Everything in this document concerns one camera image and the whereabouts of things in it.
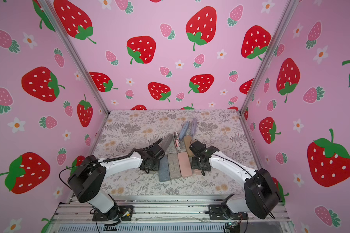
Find pink case black glasses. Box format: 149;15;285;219
178;152;192;178

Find blue-grey case purple glasses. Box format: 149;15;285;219
158;155;171;183

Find grey case with red glasses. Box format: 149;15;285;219
167;153;181;180

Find olive glasses case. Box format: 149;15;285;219
183;135;194;157

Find grey case tan interior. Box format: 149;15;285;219
191;118;197;137

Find light blue case white glasses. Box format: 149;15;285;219
179;121;190;141

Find pink case round glasses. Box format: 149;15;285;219
193;170;202;175

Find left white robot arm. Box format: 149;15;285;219
59;139;165;220

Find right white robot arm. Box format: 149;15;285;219
189;139;282;219

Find floral table mat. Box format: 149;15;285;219
93;109;257;196

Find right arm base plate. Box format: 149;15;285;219
205;194;249;220

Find aluminium rail frame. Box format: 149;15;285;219
43;195;295;233

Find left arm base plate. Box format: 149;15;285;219
92;205;134;225

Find electronics board with cables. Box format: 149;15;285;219
224;221;241;233

